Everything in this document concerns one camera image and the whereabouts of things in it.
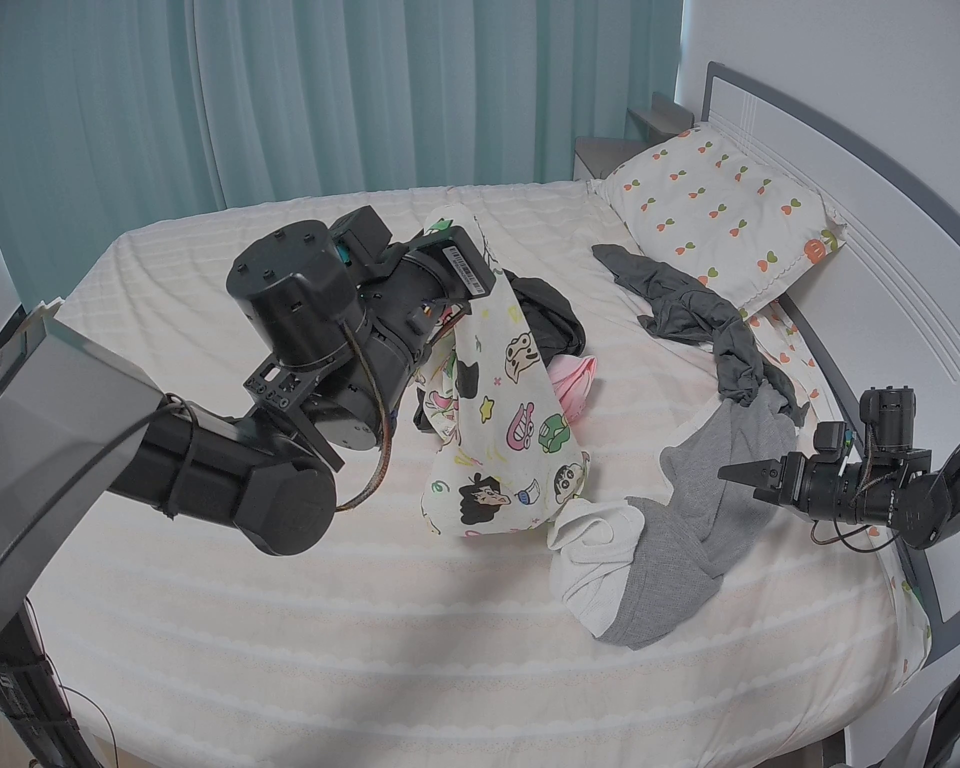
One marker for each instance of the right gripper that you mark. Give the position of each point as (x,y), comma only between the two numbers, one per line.
(817,495)

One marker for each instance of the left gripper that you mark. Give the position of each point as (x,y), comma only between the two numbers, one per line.
(420,300)

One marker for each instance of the white printed pyjama top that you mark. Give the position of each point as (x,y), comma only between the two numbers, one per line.
(517,420)

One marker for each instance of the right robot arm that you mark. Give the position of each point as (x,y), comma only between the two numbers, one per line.
(896,420)

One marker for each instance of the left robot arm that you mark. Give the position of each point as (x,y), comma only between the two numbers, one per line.
(75,420)

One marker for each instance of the black garment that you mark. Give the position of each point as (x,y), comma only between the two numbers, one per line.
(551,322)

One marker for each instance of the pink garment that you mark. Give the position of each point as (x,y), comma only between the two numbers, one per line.
(574,386)

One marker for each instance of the white garment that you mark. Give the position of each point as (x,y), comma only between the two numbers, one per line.
(592,570)

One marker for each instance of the grey bedside table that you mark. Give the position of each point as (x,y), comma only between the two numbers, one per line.
(600,154)

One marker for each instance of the blue-green curtain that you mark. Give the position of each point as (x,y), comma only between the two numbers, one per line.
(300,97)

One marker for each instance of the white printed pillow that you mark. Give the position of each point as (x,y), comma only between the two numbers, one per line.
(712,202)

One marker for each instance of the bed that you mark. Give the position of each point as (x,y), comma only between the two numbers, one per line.
(225,637)

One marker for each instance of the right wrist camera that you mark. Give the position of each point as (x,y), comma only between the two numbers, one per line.
(831,442)

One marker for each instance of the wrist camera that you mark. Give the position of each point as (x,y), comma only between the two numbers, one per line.
(831,442)
(364,232)

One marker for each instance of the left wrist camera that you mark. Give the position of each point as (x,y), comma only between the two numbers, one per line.
(364,232)

